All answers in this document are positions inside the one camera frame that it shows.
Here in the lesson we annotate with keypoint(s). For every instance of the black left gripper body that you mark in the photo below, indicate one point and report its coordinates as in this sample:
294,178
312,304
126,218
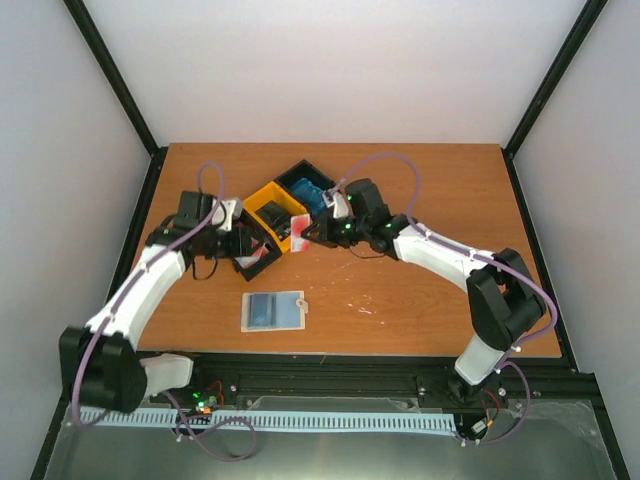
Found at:
227,249

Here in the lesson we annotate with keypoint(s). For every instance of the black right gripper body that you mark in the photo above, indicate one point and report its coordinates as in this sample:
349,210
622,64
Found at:
343,236

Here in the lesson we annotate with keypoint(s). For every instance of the black vip card stack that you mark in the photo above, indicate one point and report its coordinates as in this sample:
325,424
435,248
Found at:
277,218

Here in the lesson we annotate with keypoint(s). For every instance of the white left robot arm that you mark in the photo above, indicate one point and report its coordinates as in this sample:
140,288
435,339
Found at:
125,310

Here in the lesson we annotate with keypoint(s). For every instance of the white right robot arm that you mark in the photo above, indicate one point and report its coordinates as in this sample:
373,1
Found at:
505,302

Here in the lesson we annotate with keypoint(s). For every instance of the black bin with red cards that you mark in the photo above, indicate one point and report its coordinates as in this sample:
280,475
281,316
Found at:
250,238

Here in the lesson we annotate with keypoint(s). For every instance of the red white card stack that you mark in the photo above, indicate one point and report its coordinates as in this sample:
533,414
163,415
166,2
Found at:
245,262

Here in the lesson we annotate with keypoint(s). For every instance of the blue card stack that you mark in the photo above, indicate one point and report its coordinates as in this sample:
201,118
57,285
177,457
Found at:
310,195

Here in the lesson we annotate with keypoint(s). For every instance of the black bin with blue cards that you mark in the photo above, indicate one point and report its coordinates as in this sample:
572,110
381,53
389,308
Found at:
304,169

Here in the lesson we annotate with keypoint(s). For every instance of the yellow plastic bin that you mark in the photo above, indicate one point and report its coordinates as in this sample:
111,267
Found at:
272,191

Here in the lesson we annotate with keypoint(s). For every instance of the black aluminium table frame rail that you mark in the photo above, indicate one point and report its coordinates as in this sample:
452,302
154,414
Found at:
240,377

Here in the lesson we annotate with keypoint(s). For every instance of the light blue slotted cable duct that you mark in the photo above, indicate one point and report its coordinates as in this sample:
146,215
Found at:
282,421

